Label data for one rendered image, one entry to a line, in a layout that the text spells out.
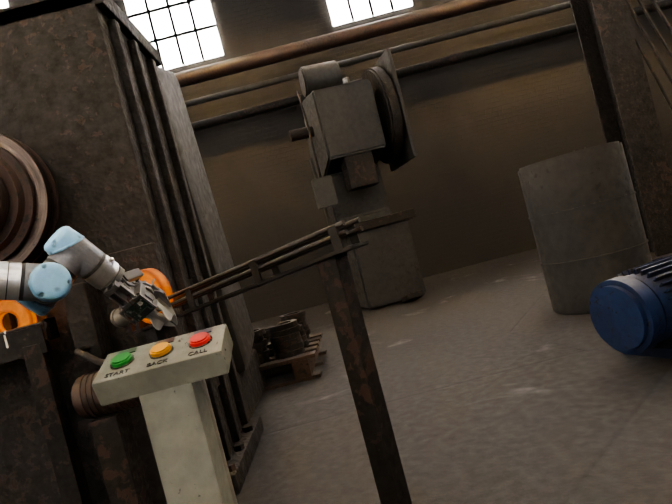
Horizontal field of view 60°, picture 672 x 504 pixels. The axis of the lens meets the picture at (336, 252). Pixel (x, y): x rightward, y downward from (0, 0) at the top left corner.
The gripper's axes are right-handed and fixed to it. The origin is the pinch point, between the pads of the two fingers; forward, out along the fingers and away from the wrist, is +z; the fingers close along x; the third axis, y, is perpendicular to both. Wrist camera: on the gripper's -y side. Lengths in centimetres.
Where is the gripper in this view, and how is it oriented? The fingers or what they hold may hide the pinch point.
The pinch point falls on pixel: (172, 320)
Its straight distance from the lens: 155.1
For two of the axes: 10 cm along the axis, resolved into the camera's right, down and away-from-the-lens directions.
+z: 6.0, 6.2, 5.1
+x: 7.6, -6.4, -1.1
